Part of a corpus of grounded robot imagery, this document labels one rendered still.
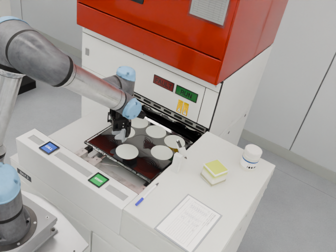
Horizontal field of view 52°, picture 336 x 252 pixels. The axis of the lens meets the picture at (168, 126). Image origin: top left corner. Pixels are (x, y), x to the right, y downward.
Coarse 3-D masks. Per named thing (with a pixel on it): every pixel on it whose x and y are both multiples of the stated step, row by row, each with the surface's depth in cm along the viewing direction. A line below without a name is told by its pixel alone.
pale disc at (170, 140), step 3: (168, 135) 165; (171, 135) 166; (174, 135) 166; (165, 138) 163; (168, 138) 163; (171, 138) 164; (174, 138) 164; (177, 138) 164; (180, 138) 165; (165, 141) 161; (168, 141) 161; (171, 141) 162; (174, 141) 162; (180, 141) 163; (183, 141) 163; (168, 144) 160; (171, 144) 160; (174, 144) 160; (183, 144) 161; (174, 147) 159
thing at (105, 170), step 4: (88, 156) 147; (88, 160) 145; (100, 168) 143; (104, 168) 143; (108, 172) 142; (112, 172) 142; (112, 176) 140; (116, 176) 141; (120, 176) 141; (120, 180) 139; (124, 180) 139; (124, 184) 138; (128, 184) 138; (132, 184) 138; (132, 188) 137; (136, 188) 137
